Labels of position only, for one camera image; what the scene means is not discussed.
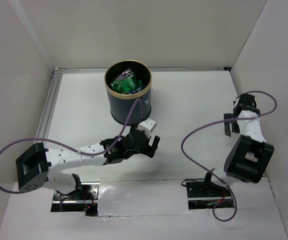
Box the dark blue cylindrical bin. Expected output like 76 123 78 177
104 60 152 125

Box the clear bottle blue label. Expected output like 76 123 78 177
128 85 143 95

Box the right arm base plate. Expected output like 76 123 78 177
181 179 234 210

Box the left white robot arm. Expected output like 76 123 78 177
15 118 160 200

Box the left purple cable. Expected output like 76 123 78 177
0 98 146 213

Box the purple cable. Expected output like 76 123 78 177
180 90 278 223
0 98 146 213

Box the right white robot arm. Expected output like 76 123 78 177
202 93 274 196

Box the clear wide-mouth plastic jar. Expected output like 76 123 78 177
111 68 136 82

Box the green bottle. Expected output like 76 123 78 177
111 78 143 95

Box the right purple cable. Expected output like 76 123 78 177
180 90 278 223

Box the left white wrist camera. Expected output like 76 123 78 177
137 118 157 138

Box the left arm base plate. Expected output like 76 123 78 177
50 182 100 217

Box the silver tape sheet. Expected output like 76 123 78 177
97 180 190 217

